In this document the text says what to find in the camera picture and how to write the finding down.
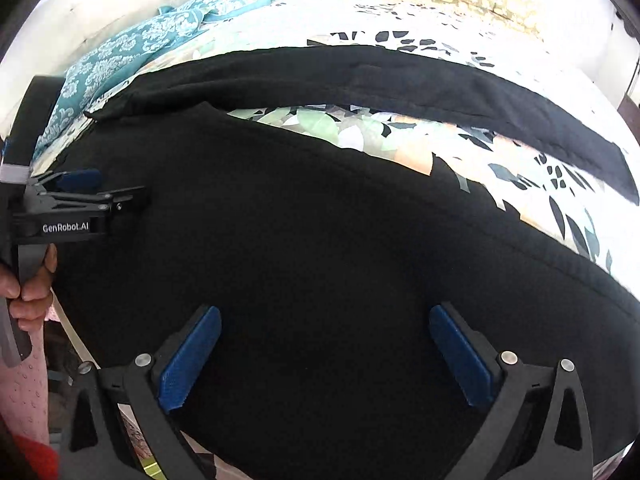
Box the black pants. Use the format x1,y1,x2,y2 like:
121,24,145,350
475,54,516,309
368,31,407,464
54,46,639,479

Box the left hand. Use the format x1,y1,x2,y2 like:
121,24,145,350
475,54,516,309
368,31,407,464
1,244,58,334

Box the pink dotted pajama pants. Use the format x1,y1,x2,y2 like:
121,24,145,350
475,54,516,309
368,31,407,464
1,323,50,445

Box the near blue floral pillow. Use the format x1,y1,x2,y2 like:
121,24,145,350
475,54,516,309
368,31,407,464
31,29,151,162

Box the blue floral pillow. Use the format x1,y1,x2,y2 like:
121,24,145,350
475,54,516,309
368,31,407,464
31,29,151,162
134,0,274,55

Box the far blue floral pillow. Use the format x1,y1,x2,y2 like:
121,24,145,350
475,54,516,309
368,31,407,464
134,0,274,55

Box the floral bed sheet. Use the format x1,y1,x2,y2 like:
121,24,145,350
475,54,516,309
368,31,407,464
29,0,640,288

